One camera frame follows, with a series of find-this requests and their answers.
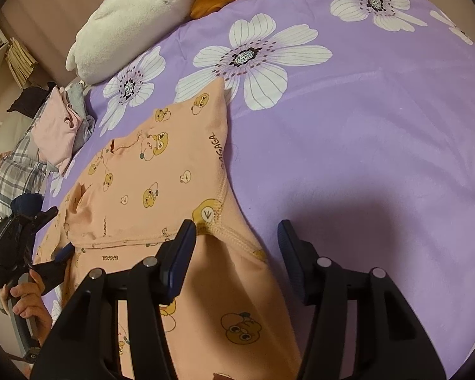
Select dark cloth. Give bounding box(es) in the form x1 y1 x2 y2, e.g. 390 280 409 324
6 85 60 117

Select plaid cloth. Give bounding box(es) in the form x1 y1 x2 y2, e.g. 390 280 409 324
0 127 58 210

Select grey garment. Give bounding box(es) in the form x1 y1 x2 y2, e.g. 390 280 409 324
65 81 98 143

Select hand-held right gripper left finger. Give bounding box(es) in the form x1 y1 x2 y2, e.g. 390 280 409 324
29 219 200 380

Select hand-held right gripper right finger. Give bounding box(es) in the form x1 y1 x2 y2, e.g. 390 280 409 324
277 219 448 380

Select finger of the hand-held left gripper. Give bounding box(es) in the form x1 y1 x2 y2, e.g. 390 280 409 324
31 205 60 232
32 243 76 295

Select pink folded clothes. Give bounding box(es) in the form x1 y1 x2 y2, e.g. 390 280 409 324
32 85 88 175

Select purple floral bed sheet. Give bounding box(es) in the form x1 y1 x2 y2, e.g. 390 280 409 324
43 0 475 380

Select white plush pillow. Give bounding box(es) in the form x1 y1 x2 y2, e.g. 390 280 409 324
65 0 206 86

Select straw coloured bundle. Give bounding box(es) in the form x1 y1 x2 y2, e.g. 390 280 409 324
4 37 38 88

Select person's left hand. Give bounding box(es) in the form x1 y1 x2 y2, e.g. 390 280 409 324
0 271 53 350

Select pink padded headboard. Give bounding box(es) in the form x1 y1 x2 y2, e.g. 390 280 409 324
0 0 143 86

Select orange duck print garment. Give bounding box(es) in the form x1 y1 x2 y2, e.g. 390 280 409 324
34 75 301 380

